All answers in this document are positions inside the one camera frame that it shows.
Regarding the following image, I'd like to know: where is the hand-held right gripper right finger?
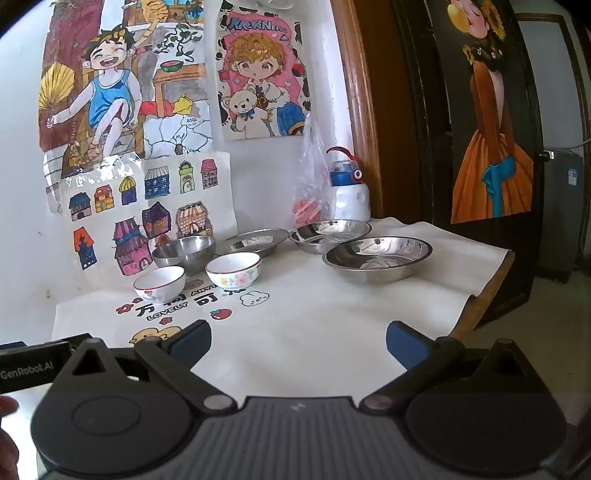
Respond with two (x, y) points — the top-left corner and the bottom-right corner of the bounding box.
(358, 321), (539, 414)

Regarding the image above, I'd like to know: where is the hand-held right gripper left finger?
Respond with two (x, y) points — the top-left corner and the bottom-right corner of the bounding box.
(54, 319), (237, 414)

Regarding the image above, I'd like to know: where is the red-rimmed white ceramic bowl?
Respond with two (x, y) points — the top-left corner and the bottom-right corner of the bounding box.
(133, 266), (187, 304)

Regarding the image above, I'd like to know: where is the floral white ceramic bowl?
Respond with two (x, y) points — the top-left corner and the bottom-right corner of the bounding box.
(205, 252), (262, 289)

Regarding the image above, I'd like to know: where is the stainless steel bowl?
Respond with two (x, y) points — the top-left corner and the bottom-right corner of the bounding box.
(151, 235), (217, 276)

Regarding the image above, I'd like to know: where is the stainless steel plate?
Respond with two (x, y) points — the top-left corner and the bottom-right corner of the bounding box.
(322, 236), (434, 284)
(225, 228), (290, 258)
(289, 219), (373, 255)

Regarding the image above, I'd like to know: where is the person's left hand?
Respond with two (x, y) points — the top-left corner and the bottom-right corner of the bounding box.
(0, 396), (20, 469)

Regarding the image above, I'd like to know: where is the wooden table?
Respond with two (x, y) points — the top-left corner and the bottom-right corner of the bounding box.
(449, 250), (516, 343)

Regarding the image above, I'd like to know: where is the white printed table cloth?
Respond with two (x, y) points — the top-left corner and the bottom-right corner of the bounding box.
(50, 217), (511, 398)

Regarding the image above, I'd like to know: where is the colourful houses drawing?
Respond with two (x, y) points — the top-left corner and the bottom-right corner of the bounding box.
(43, 151), (239, 278)

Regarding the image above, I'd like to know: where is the white and blue water bottle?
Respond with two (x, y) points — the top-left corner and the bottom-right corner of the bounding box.
(326, 146), (371, 223)

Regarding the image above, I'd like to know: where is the clear plastic bag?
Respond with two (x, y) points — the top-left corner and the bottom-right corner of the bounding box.
(291, 115), (334, 229)

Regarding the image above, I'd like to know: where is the dark door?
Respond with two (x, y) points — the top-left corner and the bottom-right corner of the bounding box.
(392, 0), (546, 324)

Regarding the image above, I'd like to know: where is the orange dress lady painting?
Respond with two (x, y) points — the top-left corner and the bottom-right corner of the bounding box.
(444, 0), (537, 225)

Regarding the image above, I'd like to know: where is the girl with teddy bear poster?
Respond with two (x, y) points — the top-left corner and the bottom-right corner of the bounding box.
(216, 7), (313, 142)

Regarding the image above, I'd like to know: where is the boy with fan poster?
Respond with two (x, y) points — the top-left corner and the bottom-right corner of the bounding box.
(38, 0), (219, 162)

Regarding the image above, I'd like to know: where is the wooden door frame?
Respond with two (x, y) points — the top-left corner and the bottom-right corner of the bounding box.
(331, 0), (419, 223)

